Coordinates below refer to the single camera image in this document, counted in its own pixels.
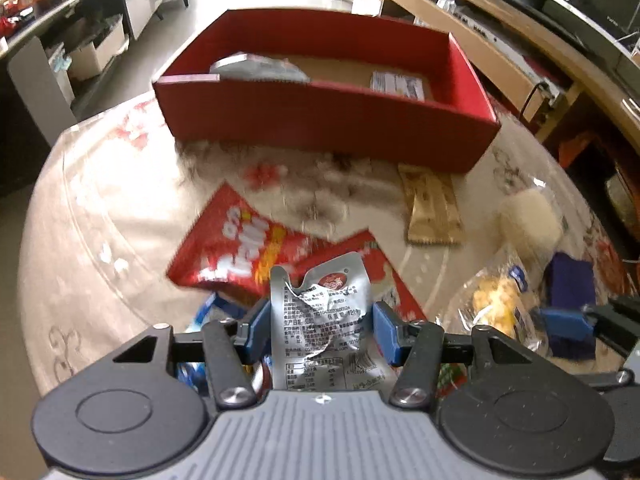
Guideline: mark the purple snack packet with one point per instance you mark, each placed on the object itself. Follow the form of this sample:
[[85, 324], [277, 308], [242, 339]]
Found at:
[[570, 280]]

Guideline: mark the white bin with blue items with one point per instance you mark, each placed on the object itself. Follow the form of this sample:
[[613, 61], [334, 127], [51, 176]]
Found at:
[[62, 75]]

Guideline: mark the black television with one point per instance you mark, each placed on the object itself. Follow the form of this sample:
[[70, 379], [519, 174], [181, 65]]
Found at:
[[590, 15]]

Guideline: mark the silver snack packet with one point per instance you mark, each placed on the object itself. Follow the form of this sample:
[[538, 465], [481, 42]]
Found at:
[[320, 320]]

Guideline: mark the blue snack packet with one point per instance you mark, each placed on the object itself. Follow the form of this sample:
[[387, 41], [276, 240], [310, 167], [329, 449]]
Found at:
[[212, 307]]

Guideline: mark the flat red snack packet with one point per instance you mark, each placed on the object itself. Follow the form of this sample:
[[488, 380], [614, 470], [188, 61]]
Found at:
[[385, 270]]

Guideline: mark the white printed label packet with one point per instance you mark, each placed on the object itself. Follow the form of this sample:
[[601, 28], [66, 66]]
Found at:
[[397, 85]]

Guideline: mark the round white bun in wrap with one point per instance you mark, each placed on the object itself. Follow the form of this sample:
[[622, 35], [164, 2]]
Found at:
[[530, 222]]

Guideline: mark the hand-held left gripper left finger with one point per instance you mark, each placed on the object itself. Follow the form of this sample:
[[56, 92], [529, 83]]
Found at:
[[257, 332]]

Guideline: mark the grey snack packet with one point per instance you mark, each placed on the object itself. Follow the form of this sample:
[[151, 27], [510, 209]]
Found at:
[[260, 67]]

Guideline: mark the red cardboard box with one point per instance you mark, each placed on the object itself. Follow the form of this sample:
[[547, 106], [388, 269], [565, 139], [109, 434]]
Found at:
[[325, 115]]

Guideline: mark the beige snack packet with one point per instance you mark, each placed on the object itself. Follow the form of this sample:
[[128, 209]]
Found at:
[[432, 205]]

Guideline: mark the large red chip bag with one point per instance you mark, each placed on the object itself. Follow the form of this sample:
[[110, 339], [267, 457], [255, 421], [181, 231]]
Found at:
[[230, 250]]

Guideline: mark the wooden TV stand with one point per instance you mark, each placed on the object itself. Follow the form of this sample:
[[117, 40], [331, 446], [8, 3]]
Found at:
[[575, 62]]

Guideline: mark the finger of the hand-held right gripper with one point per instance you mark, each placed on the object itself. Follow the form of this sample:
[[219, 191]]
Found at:
[[565, 324]]

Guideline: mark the white storage box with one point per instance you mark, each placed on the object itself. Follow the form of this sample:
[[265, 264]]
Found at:
[[95, 57]]

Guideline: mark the grey coffee table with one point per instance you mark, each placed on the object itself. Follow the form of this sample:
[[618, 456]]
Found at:
[[145, 0]]

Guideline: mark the silver media player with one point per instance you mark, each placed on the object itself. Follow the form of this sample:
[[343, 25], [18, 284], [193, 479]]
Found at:
[[500, 50]]

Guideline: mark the clear bag of yellow snacks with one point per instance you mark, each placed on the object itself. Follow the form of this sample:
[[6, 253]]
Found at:
[[495, 300]]

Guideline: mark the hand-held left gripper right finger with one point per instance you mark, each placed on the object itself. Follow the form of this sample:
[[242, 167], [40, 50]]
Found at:
[[386, 332]]

